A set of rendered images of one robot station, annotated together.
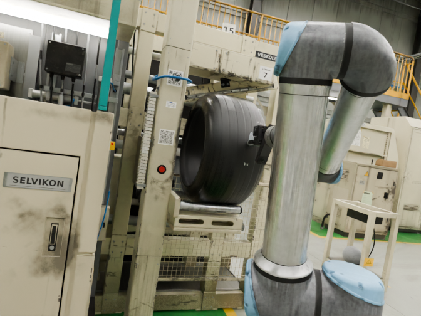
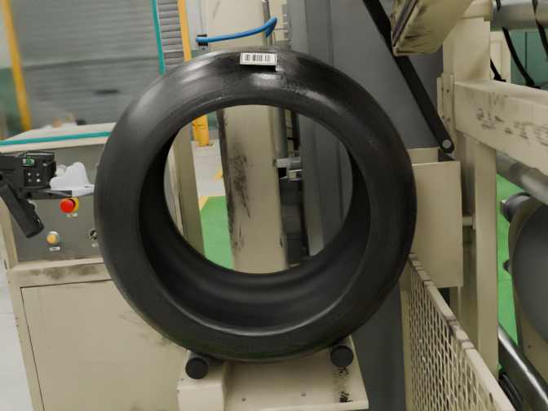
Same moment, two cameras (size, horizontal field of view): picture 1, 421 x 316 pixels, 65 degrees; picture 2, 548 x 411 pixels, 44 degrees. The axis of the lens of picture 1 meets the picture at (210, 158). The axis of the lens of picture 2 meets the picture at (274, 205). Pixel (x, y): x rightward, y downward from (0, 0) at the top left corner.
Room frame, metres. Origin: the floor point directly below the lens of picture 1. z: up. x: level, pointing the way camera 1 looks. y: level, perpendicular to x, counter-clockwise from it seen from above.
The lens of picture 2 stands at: (2.30, -1.23, 1.51)
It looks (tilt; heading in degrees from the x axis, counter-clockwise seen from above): 14 degrees down; 111
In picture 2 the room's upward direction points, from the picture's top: 5 degrees counter-clockwise
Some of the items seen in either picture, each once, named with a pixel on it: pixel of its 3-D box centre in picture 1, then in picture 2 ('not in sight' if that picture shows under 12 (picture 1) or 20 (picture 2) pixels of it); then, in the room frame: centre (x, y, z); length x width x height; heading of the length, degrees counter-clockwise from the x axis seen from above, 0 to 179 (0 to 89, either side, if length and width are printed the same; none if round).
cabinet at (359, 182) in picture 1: (360, 199); not in sight; (5.73, -2.72, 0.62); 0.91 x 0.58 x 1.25; 107
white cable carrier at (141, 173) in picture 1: (146, 140); not in sight; (1.61, 0.32, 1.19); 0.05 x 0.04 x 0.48; 20
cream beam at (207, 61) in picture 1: (223, 66); not in sight; (2.10, 0.00, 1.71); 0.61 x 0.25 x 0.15; 110
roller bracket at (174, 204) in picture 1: (168, 199); not in sight; (1.72, 0.19, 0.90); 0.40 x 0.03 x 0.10; 20
